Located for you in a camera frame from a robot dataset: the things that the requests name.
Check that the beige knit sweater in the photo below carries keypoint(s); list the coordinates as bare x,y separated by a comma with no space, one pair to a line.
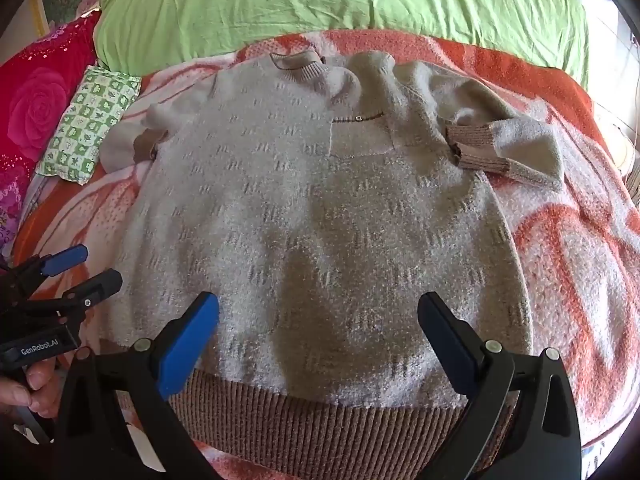
310,220

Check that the person's left hand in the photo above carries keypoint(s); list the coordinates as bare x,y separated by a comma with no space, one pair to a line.
32,385

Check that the orange and white blanket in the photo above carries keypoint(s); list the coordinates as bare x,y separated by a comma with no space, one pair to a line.
575,240

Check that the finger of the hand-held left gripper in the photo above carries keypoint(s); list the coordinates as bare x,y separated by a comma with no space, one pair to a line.
97,285
65,259

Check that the green patterned small pillow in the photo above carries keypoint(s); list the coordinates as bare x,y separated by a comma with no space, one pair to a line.
87,122

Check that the green quilt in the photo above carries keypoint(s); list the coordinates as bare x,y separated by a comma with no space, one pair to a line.
320,5

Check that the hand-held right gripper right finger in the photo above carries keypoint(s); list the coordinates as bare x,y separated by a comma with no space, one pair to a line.
445,342

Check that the red floral pillow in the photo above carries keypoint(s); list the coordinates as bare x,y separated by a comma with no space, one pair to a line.
30,110

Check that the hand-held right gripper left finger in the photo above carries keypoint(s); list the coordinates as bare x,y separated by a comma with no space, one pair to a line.
187,345

